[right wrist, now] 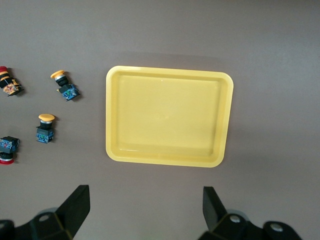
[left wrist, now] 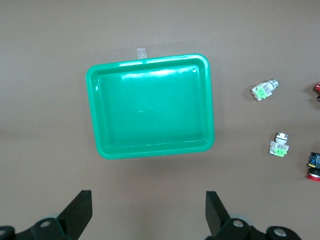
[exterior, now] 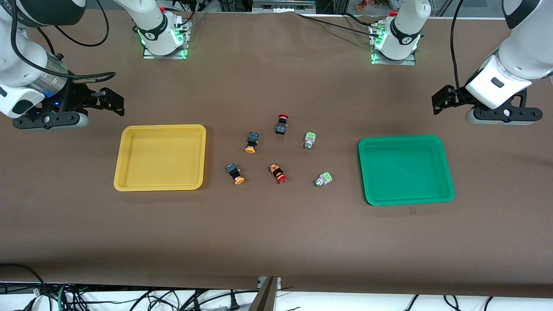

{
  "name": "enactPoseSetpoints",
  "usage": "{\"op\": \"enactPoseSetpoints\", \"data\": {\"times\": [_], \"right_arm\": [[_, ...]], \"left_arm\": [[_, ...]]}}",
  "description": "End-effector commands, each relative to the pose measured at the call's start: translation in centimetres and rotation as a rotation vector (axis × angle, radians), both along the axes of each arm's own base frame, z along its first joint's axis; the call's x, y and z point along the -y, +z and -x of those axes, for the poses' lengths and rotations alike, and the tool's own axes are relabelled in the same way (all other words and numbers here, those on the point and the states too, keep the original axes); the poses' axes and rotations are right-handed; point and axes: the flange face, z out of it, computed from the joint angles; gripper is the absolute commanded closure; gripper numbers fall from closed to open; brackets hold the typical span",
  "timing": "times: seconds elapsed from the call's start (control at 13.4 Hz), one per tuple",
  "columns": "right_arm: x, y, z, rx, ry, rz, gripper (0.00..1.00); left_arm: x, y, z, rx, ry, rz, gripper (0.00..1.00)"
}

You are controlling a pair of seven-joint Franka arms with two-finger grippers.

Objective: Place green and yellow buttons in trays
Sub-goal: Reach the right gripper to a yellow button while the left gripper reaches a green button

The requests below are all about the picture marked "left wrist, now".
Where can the red button blue body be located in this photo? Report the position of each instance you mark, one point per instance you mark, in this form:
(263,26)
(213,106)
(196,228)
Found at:
(315,162)

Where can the red button orange body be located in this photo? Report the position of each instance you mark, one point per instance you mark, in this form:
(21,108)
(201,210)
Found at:
(317,87)

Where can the clear tape piece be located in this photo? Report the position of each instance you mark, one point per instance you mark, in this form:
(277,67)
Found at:
(141,53)

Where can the green plastic tray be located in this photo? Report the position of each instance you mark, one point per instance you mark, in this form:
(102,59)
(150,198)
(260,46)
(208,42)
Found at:
(150,107)

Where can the green push button switch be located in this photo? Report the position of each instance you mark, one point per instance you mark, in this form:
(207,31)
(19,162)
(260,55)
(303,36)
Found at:
(278,146)
(261,91)

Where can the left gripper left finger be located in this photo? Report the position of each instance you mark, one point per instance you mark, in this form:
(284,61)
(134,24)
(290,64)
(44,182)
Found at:
(72,220)

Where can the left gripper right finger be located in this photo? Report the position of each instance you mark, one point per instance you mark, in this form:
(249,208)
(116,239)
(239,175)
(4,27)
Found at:
(220,220)

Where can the brown table mat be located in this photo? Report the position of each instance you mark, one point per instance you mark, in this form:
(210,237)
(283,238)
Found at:
(50,100)

